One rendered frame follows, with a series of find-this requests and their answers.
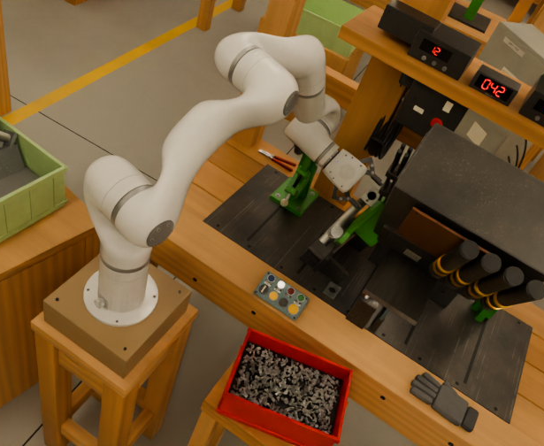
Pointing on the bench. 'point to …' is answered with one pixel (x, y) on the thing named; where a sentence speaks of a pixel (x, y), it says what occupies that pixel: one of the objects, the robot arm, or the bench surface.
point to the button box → (281, 296)
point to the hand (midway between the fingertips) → (368, 194)
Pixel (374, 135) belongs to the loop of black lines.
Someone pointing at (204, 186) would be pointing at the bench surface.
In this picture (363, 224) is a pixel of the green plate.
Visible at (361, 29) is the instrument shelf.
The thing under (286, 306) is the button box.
